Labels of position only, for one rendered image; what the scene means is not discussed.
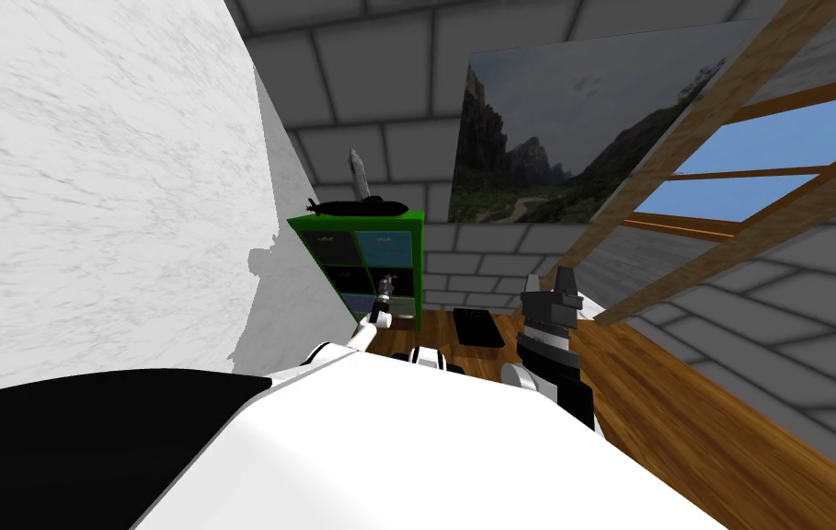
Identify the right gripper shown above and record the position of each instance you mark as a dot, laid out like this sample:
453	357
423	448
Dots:
548	311

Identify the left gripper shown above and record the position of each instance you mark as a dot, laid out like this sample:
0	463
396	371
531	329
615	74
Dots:
386	297

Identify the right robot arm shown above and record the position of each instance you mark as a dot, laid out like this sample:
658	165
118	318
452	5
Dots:
570	394

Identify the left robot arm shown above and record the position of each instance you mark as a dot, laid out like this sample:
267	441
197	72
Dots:
57	442

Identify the green cube shelf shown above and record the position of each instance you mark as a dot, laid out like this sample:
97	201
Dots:
359	250

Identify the black flat box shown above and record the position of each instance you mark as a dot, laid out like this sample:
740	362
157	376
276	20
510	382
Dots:
478	327

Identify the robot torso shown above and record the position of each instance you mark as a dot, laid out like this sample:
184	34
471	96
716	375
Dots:
425	456

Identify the landscape wall picture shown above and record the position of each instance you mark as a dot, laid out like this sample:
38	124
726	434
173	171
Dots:
579	132

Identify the wooden frame window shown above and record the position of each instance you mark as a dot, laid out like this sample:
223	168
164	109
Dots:
778	140

